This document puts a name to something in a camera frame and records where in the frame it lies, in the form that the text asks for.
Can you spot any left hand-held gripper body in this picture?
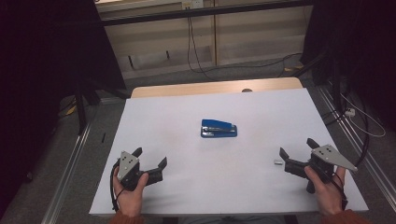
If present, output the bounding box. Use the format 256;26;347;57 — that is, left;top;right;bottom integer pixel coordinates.
116;150;149;192

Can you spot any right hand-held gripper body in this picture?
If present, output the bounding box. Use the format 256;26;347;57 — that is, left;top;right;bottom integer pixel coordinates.
304;144;359;194

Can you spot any blue stapler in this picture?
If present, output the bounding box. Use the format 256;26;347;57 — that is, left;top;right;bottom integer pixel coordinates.
200;119;238;139

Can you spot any person's left hand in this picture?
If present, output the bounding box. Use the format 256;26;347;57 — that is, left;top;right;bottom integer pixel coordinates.
112;166;149;217

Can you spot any person's right hand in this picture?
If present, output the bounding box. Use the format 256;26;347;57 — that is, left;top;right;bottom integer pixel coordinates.
304;165;347;217

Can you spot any white table cover sheet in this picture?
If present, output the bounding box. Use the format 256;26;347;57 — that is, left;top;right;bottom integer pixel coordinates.
89;88;369;217

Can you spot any black metal stand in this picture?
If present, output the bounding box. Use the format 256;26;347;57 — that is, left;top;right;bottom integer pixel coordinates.
74;78;130;136
292;49;331;85

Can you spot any yellow floor tape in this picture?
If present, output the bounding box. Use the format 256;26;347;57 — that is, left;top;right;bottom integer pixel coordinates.
283;64;304;73
64;104;78;117

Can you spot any black curtain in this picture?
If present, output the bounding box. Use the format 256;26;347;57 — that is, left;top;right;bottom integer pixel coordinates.
300;0;396;132
0;0;127;213

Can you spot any black horizontal bar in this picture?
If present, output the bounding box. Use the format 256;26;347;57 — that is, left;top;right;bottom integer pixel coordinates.
101;0;312;27

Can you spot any left hand-held gripper black cable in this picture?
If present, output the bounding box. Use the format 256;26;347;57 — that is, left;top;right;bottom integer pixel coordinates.
109;160;122;213

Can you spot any hand-held gripper black cable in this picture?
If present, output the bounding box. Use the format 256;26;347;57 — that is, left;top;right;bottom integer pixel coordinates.
109;160;122;213
330;174;349;211

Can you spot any black floor cable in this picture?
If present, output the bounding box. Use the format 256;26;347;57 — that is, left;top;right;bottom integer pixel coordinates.
321;77;372;171

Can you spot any right hand-held gripper black cable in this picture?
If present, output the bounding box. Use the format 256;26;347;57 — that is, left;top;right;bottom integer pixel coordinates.
330;174;349;211

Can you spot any white cable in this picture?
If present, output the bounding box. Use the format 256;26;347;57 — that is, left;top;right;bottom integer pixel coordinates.
339;92;387;138

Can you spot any aluminium floor rail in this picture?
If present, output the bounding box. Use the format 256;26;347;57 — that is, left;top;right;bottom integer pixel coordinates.
41;99;125;224
316;85;396;213

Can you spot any black hanging cable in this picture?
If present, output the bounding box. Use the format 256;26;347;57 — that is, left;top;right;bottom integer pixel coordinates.
186;7;304;82

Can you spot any white wall socket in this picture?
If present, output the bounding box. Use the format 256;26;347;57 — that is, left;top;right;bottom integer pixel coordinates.
181;0;205;9

